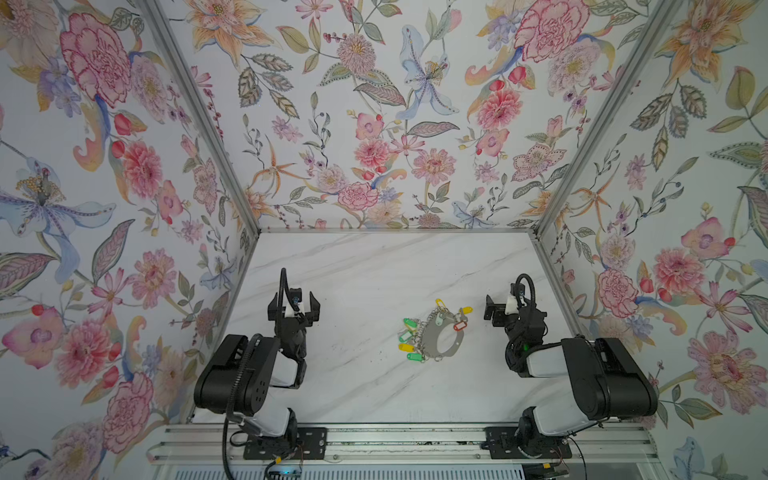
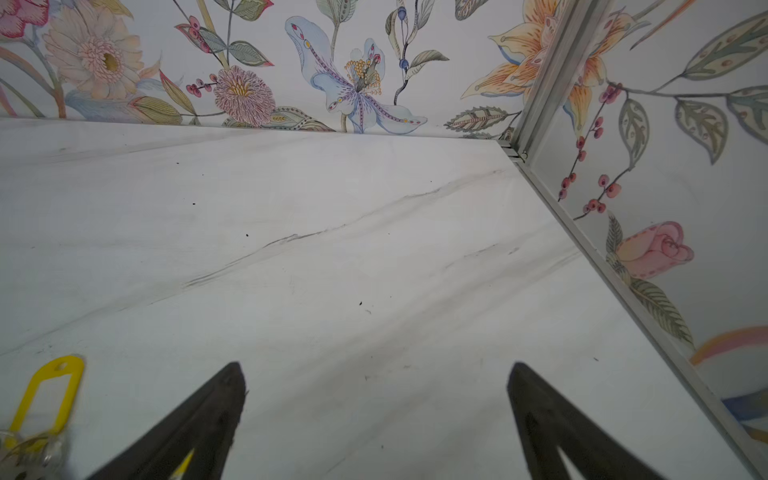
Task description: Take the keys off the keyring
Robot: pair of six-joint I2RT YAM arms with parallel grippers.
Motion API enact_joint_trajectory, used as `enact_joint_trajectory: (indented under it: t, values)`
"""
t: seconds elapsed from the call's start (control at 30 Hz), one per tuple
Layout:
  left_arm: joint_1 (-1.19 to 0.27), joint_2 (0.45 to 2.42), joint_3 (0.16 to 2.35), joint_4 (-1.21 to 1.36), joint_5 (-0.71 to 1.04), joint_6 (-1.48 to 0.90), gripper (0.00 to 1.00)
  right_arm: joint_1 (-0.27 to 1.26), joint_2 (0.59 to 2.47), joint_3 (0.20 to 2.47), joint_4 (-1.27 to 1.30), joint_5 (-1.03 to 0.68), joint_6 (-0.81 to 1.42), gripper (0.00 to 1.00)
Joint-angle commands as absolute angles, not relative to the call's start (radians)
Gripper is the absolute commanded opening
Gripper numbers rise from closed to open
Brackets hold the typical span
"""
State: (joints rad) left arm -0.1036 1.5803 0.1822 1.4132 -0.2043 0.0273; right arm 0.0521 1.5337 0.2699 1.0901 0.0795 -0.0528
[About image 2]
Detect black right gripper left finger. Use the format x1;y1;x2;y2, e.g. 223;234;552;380
90;362;247;479

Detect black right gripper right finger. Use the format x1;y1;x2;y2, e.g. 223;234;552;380
507;362;661;479

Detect yellow plastic key tag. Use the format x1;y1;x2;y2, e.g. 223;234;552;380
1;355;86;450

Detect silver metal keyring with keys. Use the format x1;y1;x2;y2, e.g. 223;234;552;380
1;430;69;480

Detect aluminium corner frame post right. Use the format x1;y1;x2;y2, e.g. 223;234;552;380
511;0;610;164

